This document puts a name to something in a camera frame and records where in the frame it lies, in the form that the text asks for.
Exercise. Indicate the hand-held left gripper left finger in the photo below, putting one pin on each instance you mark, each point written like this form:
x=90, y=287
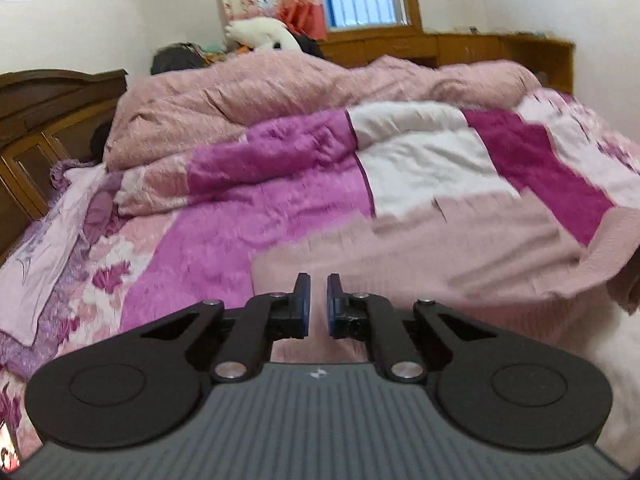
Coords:
x=301, y=305

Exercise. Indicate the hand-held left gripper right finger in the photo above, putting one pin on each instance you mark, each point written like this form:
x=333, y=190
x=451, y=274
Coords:
x=334, y=305

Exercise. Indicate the pink knit sweater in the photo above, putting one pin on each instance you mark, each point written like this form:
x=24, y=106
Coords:
x=450, y=260

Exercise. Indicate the magenta white patchwork quilt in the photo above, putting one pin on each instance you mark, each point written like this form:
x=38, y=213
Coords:
x=235, y=220

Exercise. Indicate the pink floral comforter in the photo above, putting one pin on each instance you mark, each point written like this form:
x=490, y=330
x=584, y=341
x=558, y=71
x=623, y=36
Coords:
x=280, y=90

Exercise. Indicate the black cloth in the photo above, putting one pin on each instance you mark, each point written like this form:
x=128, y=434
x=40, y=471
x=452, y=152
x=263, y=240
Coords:
x=310, y=46

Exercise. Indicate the lilac printed pillow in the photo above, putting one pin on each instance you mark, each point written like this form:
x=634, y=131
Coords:
x=45, y=255

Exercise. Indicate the white plush toy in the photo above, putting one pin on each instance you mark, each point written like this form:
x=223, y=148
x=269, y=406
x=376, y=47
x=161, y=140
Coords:
x=262, y=34

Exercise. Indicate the dark grey cloth bundle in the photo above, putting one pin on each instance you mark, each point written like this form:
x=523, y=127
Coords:
x=177, y=59

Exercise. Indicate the dark wooden headboard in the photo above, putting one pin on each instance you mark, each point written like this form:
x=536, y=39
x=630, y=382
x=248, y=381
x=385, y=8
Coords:
x=40, y=115

